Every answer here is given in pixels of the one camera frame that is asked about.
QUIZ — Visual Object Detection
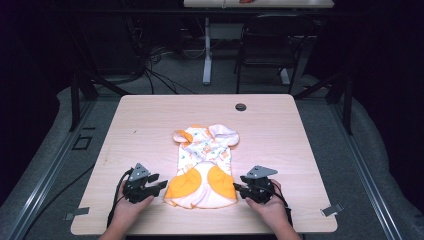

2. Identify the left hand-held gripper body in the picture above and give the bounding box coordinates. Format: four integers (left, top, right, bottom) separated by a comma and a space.
122, 162, 158, 205

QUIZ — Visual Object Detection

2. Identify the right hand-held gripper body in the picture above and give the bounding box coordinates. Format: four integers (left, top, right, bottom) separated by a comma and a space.
239, 165, 279, 205

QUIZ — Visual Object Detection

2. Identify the orange and white baby garment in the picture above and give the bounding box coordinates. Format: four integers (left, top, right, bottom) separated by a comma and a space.
163, 123, 241, 210

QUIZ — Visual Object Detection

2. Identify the person's right hand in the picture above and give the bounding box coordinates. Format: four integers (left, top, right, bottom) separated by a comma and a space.
244, 179, 292, 231

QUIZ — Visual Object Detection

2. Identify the person's left hand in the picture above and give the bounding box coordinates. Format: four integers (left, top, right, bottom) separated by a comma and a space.
110, 179, 156, 232

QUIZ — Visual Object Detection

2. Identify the grey tape strip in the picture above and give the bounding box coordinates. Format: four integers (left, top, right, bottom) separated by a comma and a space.
64, 206, 91, 221
320, 202, 345, 217

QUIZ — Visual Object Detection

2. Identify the black metal stand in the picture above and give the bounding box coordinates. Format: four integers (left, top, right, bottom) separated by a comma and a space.
293, 64, 355, 136
64, 29, 132, 133

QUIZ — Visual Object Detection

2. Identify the white table foot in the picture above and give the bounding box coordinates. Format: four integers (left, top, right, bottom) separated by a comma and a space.
279, 67, 292, 86

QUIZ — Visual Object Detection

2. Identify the white table leg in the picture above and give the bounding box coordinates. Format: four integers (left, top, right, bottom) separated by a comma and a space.
202, 17, 214, 86

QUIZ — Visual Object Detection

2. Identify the black folding chair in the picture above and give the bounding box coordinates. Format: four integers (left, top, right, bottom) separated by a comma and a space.
233, 13, 315, 95

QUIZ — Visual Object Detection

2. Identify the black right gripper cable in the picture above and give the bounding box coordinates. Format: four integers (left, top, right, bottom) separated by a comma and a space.
273, 181, 294, 228

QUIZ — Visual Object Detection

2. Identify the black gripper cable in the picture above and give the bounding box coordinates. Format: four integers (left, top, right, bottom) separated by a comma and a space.
106, 168, 135, 229
273, 181, 294, 228

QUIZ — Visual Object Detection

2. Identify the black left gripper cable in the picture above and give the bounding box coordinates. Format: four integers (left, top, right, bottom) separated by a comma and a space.
106, 168, 135, 229

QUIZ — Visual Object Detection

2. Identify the thin black floor cable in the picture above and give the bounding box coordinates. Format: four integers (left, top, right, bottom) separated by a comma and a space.
19, 162, 96, 240

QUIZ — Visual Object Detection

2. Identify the aluminium floor rail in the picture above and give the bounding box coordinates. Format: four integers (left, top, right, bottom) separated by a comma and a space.
5, 99, 98, 240
329, 101, 405, 240

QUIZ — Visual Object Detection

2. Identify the bundle of black floor cables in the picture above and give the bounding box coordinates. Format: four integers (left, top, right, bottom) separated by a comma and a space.
124, 14, 201, 96

